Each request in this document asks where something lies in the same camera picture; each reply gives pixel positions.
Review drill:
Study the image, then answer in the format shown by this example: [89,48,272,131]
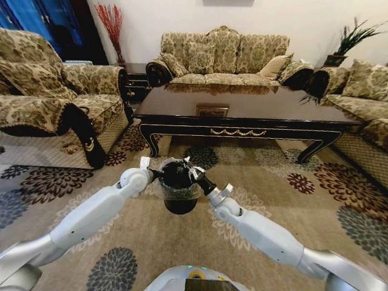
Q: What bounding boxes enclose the blue glass panel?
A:
[0,0,76,57]

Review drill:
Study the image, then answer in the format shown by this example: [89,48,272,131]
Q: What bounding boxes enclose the large floral cushion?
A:
[341,59,388,102]

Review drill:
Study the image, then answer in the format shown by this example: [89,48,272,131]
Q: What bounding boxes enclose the flat floral cushion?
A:
[0,60,76,101]

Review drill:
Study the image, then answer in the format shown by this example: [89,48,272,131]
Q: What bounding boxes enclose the floral cushion with dark edge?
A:
[159,53,189,78]

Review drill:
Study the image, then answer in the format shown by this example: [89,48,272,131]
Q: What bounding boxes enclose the red decorative branches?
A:
[94,2,125,64]

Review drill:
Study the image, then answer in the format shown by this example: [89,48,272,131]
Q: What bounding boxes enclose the floral sofa with lattice base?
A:
[312,59,388,166]

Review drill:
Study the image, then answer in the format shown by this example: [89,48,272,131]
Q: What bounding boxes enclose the plain beige cushion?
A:
[259,55,293,80]

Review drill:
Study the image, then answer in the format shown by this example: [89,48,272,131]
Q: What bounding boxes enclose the floral patterned rug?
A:
[0,119,388,291]

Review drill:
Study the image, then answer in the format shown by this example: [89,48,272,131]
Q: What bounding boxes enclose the black trash bin with bag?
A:
[158,157,201,215]

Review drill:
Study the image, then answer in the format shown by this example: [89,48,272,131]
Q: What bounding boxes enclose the floral square cushion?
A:
[185,42,216,75]

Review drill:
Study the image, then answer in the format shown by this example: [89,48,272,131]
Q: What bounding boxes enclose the floral three-seat sofa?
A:
[145,25,322,92]

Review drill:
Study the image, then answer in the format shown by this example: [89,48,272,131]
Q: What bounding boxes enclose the green potted plant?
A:
[336,16,388,57]

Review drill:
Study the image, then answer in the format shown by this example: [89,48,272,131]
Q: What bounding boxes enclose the dark glossy coffee table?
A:
[133,82,364,164]

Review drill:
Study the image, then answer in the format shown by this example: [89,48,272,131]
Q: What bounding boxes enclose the floral armchair with dark trim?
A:
[0,27,134,170]

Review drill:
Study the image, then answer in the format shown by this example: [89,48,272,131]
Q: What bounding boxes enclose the dark square plant pot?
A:
[323,54,348,68]

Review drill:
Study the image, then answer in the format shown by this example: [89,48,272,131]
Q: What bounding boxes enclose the dark wooden side table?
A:
[117,62,152,105]

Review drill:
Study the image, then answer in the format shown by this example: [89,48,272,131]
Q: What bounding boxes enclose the white robot front shell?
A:
[144,264,250,291]

